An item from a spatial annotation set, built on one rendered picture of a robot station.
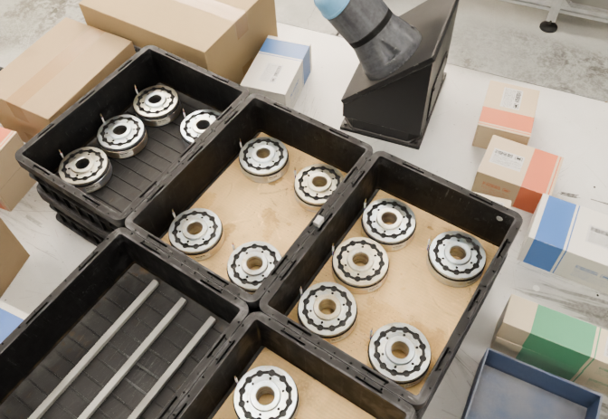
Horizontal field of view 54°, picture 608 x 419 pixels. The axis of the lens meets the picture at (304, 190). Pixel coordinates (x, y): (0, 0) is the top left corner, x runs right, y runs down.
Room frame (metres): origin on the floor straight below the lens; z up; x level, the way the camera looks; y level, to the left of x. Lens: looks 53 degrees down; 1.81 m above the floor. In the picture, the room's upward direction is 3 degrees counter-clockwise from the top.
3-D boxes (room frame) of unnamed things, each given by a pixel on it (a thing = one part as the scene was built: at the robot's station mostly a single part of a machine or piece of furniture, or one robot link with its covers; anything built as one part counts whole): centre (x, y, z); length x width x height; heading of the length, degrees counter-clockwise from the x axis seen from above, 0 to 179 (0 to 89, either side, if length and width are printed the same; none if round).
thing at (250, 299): (0.68, 0.09, 0.92); 0.40 x 0.30 x 0.02; 144
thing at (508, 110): (0.99, -0.50, 0.74); 0.16 x 0.12 x 0.07; 156
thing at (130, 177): (0.86, 0.33, 0.87); 0.40 x 0.30 x 0.11; 144
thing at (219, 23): (1.34, 0.30, 0.80); 0.40 x 0.30 x 0.20; 57
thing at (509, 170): (0.81, -0.48, 0.74); 0.16 x 0.12 x 0.07; 60
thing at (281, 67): (1.17, 0.05, 0.75); 0.20 x 0.12 x 0.09; 159
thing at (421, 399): (0.50, -0.15, 0.92); 0.40 x 0.30 x 0.02; 144
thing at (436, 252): (0.55, -0.27, 0.86); 0.10 x 0.10 x 0.01
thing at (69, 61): (1.14, 0.58, 0.78); 0.30 x 0.22 x 0.16; 149
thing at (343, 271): (0.55, -0.09, 0.86); 0.10 x 0.10 x 0.01
